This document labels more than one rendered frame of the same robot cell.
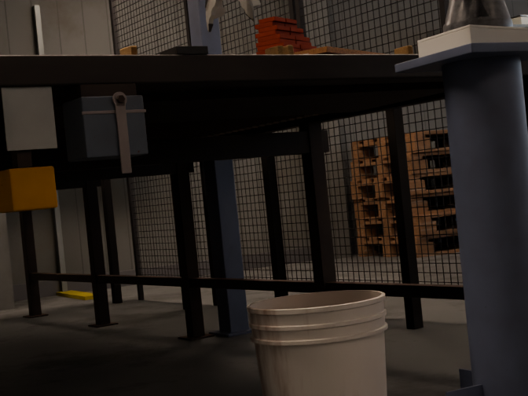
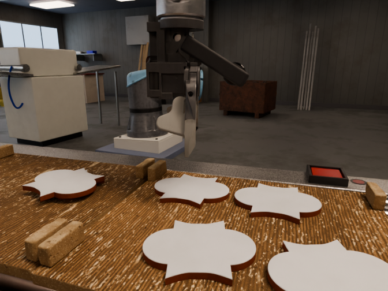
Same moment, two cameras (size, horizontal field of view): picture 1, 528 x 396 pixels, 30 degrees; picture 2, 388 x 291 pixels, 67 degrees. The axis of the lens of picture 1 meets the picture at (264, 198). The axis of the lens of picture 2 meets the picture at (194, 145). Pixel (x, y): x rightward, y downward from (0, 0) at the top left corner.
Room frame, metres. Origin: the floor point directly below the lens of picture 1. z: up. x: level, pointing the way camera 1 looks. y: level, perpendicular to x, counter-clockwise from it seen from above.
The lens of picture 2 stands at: (2.71, 0.43, 1.16)
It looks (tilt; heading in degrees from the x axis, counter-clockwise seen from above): 15 degrees down; 231
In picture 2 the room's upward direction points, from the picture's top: straight up
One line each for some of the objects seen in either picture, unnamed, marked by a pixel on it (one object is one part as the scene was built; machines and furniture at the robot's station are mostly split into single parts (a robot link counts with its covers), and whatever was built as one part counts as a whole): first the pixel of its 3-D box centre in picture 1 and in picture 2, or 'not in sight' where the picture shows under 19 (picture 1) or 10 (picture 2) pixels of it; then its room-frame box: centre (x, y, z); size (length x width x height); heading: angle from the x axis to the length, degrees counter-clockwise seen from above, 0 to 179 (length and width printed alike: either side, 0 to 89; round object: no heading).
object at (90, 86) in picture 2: not in sight; (65, 86); (-0.34, -10.12, 0.45); 2.63 x 0.84 x 0.90; 117
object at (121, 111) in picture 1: (106, 130); not in sight; (1.98, 0.30, 0.77); 0.14 x 0.11 x 0.18; 124
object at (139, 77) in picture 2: not in sight; (146, 88); (2.17, -0.51, 1.08); 0.13 x 0.12 x 0.14; 144
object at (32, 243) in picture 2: not in sight; (48, 237); (2.64, 0.06, 0.95); 0.06 x 0.02 x 0.03; 33
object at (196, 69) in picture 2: not in sight; (176, 61); (2.42, 0.03, 1.16); 0.09 x 0.08 x 0.12; 138
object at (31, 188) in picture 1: (22, 148); not in sight; (1.88, 0.45, 0.74); 0.09 x 0.08 x 0.24; 124
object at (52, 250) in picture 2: not in sight; (63, 242); (2.63, 0.08, 0.95); 0.06 x 0.02 x 0.03; 33
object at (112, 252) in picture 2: not in sight; (242, 228); (2.42, 0.18, 0.93); 0.41 x 0.35 x 0.02; 123
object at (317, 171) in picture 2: not in sight; (325, 175); (2.10, 0.14, 0.92); 0.06 x 0.06 x 0.01; 34
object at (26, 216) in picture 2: not in sight; (18, 191); (2.64, -0.17, 0.93); 0.41 x 0.35 x 0.02; 123
